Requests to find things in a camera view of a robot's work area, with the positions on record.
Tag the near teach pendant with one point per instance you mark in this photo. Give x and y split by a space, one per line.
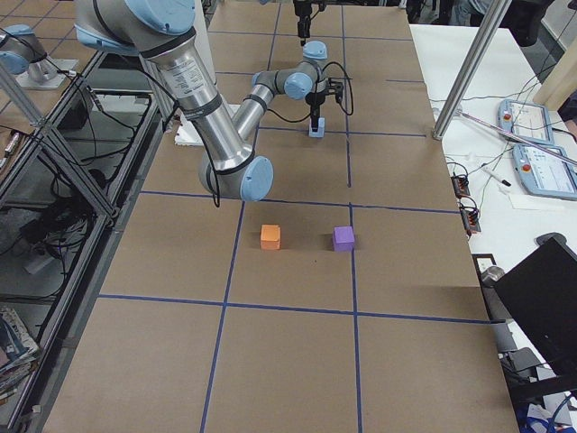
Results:
545 174

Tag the black marker pen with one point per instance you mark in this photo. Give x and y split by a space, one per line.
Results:
494 175

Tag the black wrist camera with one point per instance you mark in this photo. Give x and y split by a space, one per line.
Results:
335 88

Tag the metal cup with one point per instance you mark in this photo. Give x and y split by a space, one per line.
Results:
491 275

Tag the aluminium frame post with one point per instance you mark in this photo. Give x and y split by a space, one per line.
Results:
472 61

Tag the far teach pendant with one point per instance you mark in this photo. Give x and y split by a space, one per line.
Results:
528 120

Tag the black monitor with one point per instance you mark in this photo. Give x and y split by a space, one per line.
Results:
540 295

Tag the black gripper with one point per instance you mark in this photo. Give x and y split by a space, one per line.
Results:
314 99

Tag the orange foam block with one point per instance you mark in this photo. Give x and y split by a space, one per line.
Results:
270 238

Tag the teach pendant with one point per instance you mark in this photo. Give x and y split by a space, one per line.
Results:
545 174
528 120

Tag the purple foam block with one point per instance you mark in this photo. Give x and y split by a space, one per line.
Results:
343 239

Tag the light blue foam block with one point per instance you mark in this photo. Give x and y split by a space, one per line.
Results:
317 129

